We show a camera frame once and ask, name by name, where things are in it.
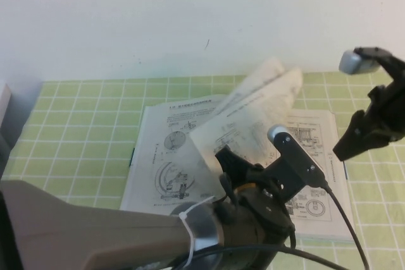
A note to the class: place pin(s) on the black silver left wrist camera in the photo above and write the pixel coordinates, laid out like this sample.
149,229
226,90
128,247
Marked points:
294,159

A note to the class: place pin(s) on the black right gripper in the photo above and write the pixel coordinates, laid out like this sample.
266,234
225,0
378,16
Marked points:
389,115

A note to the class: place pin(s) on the beige left robot arm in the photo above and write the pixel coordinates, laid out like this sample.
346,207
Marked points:
95,235

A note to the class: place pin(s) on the green checkered tablecloth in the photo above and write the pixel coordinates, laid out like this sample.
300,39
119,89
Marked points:
79,124

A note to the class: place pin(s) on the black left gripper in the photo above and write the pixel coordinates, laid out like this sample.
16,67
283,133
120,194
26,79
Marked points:
262,206

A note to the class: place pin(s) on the white zip tie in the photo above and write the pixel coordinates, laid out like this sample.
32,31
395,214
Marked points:
190,235

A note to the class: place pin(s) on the technical book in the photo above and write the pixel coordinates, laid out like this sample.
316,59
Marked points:
177,143

